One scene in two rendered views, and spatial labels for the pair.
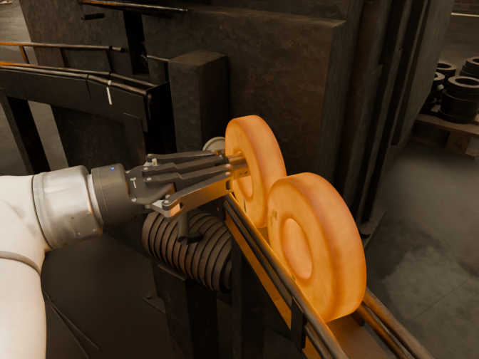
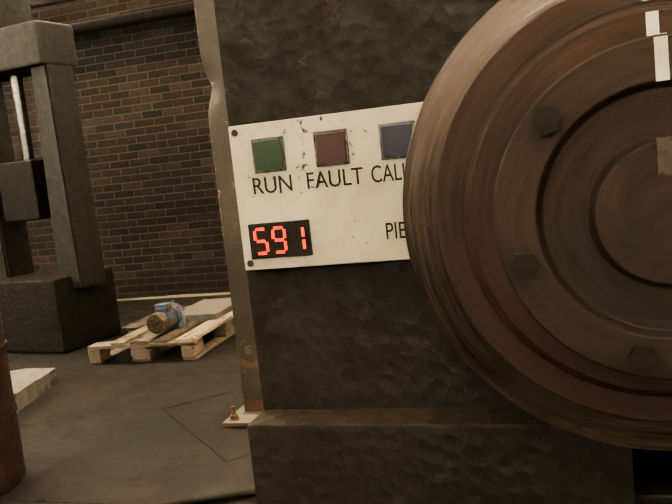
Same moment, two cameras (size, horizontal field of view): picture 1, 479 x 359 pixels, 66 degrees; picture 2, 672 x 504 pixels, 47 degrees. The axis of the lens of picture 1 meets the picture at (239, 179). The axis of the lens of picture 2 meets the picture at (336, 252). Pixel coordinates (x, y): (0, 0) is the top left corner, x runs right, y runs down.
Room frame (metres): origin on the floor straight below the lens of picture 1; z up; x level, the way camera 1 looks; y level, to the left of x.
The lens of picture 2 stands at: (0.25, 0.79, 1.18)
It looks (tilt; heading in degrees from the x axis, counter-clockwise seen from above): 7 degrees down; 343
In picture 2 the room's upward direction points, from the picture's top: 6 degrees counter-clockwise
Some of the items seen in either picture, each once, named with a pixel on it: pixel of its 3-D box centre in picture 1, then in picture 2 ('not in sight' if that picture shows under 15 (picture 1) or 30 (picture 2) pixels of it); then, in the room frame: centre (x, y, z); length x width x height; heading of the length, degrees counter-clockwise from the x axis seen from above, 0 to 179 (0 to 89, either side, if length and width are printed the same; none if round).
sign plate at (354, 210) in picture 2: not in sight; (338, 189); (1.13, 0.50, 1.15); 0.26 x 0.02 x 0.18; 56
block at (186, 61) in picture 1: (202, 112); not in sight; (0.73, 0.08, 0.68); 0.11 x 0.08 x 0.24; 146
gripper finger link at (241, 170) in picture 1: (239, 174); not in sight; (0.40, 0.00, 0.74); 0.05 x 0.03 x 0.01; 111
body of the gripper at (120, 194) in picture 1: (135, 190); not in sight; (0.38, 0.13, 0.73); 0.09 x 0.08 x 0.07; 111
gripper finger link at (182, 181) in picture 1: (191, 182); not in sight; (0.39, 0.06, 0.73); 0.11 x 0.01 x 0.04; 109
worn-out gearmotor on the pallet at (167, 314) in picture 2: not in sight; (173, 314); (5.62, 0.34, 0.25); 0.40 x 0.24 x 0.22; 146
